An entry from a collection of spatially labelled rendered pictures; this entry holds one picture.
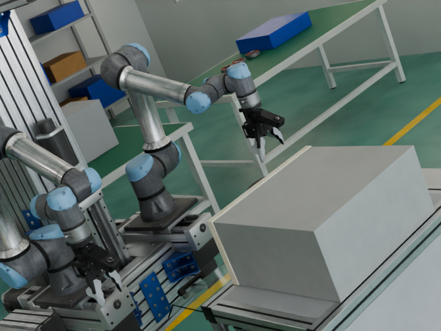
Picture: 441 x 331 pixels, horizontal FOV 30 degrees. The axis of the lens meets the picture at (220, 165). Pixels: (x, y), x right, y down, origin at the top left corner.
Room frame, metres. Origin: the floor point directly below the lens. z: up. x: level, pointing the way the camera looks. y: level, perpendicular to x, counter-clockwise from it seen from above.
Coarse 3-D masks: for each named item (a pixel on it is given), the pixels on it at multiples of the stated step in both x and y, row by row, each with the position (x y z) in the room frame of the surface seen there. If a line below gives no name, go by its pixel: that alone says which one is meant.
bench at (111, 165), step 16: (128, 128) 5.78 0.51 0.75; (176, 128) 5.26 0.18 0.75; (192, 128) 5.27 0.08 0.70; (128, 144) 5.34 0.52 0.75; (96, 160) 5.27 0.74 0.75; (112, 160) 5.12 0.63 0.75; (128, 160) 4.98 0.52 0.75; (192, 160) 5.25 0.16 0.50; (112, 176) 4.85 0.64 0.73; (208, 192) 5.26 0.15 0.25
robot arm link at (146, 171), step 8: (136, 160) 3.07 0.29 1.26; (144, 160) 3.03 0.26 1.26; (152, 160) 3.04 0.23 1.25; (160, 160) 3.08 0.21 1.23; (128, 168) 3.04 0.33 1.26; (136, 168) 3.00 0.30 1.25; (144, 168) 3.00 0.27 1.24; (152, 168) 3.02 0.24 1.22; (160, 168) 3.05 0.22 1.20; (128, 176) 3.03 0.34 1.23; (136, 176) 3.00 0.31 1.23; (144, 176) 3.00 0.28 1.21; (152, 176) 3.01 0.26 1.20; (160, 176) 3.05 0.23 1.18; (136, 184) 3.01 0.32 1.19; (144, 184) 3.00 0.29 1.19; (152, 184) 3.00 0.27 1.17; (160, 184) 3.03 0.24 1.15; (136, 192) 3.02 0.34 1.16; (144, 192) 3.00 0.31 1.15; (152, 192) 3.00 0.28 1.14
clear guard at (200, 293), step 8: (224, 264) 2.31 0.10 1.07; (216, 272) 2.28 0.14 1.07; (224, 272) 2.26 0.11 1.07; (208, 280) 2.25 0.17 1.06; (216, 280) 2.23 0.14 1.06; (224, 280) 2.20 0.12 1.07; (192, 288) 2.24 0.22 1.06; (200, 288) 2.22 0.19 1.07; (208, 288) 2.20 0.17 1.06; (216, 288) 2.18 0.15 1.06; (184, 296) 2.21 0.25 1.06; (192, 296) 2.19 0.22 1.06; (200, 296) 2.17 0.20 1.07; (208, 296) 2.15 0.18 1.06; (176, 304) 2.18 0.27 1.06; (184, 304) 2.16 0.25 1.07; (192, 304) 2.14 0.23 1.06; (200, 304) 2.12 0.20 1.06; (176, 312) 2.25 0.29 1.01
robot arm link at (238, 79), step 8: (240, 64) 2.84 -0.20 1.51; (232, 72) 2.83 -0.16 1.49; (240, 72) 2.82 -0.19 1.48; (248, 72) 2.84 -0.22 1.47; (232, 80) 2.84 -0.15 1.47; (240, 80) 2.82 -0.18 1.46; (248, 80) 2.83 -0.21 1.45; (232, 88) 2.84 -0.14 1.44; (240, 88) 2.82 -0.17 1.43; (248, 88) 2.82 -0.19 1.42; (240, 96) 2.83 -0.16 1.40
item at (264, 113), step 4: (260, 108) 2.86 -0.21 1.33; (256, 112) 2.83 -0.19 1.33; (260, 112) 2.83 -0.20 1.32; (264, 112) 2.83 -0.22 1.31; (268, 112) 2.83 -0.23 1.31; (256, 116) 2.83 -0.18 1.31; (260, 116) 2.81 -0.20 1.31; (264, 116) 2.81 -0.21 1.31; (268, 116) 2.80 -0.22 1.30; (272, 116) 2.80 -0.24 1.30; (276, 116) 2.80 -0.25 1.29; (280, 116) 2.80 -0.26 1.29; (260, 120) 2.82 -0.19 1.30; (264, 120) 2.80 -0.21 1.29; (268, 120) 2.79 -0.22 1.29; (272, 120) 2.78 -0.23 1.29; (276, 120) 2.78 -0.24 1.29; (280, 120) 2.78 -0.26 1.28; (284, 120) 2.79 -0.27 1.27; (268, 124) 2.79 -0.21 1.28; (272, 124) 2.78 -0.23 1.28; (276, 124) 2.77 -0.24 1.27; (280, 124) 2.77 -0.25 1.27
